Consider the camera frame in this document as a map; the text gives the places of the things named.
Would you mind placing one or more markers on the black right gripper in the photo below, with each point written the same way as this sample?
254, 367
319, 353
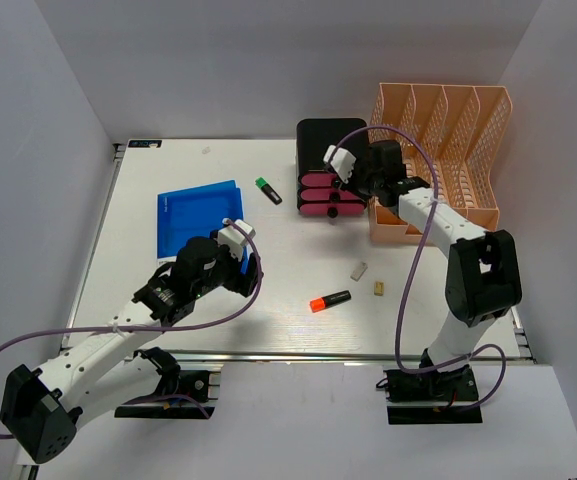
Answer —
359, 165

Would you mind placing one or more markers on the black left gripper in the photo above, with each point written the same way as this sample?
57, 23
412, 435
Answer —
241, 282

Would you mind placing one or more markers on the orange cap black highlighter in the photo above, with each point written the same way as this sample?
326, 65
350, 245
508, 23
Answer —
327, 301

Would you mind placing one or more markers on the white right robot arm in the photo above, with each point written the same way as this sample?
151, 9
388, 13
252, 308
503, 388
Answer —
482, 278

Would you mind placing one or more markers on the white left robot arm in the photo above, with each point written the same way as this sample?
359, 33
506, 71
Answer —
43, 408

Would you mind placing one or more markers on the blue plastic document case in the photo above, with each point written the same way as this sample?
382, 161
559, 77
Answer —
192, 212

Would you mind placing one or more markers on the peach plastic file organizer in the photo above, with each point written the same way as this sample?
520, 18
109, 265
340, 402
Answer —
461, 127

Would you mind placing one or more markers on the green cap black highlighter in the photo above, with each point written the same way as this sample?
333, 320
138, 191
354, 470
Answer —
268, 191

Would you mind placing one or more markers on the grey white eraser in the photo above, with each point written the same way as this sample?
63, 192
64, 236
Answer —
359, 271

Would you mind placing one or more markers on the small yellow eraser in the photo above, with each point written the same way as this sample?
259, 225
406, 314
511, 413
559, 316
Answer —
379, 288

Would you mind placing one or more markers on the black label sticker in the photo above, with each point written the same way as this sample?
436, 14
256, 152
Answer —
144, 143

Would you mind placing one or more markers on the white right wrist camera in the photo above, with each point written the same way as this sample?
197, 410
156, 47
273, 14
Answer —
340, 161

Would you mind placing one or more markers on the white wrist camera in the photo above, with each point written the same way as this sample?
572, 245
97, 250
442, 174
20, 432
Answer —
235, 234
340, 161

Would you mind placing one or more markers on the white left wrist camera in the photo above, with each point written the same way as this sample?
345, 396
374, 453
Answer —
235, 234

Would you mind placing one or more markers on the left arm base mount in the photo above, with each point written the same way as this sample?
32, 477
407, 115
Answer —
180, 393

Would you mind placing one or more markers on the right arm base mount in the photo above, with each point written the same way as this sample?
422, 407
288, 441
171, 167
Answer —
431, 399

